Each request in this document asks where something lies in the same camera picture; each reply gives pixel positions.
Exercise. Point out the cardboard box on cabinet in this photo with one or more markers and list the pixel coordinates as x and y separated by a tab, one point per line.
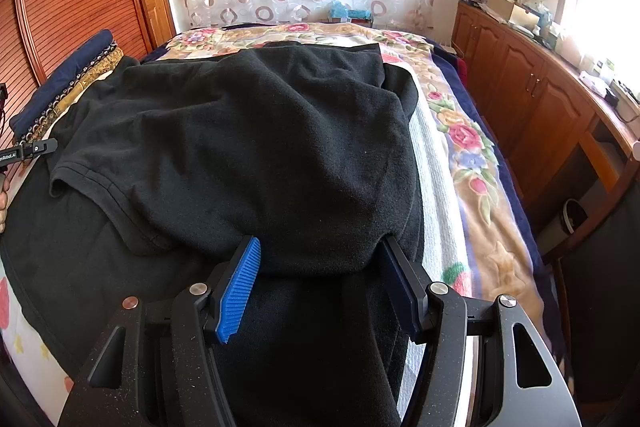
513	13

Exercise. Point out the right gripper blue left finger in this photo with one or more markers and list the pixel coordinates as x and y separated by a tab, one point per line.
233	290

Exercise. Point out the person's left hand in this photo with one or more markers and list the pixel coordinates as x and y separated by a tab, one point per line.
4	201

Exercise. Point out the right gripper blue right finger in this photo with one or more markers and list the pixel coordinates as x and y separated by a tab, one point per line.
406	291

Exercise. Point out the blue tissue pack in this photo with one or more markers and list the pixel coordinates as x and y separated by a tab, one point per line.
342	13

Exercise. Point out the white strawberry flower bedsheet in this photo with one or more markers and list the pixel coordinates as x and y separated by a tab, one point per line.
44	378

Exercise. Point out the black Superman t-shirt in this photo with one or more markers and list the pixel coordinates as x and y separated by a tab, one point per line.
162	168

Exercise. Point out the navy blue folded garment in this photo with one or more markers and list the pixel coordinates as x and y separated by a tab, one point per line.
90	54

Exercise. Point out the navy gold patterned folded cloth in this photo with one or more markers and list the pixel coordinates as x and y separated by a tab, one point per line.
98	69

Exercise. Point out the wooden sideboard cabinet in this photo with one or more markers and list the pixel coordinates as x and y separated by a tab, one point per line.
570	156

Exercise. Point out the floral rose bed blanket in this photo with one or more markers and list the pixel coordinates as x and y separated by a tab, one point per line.
476	238

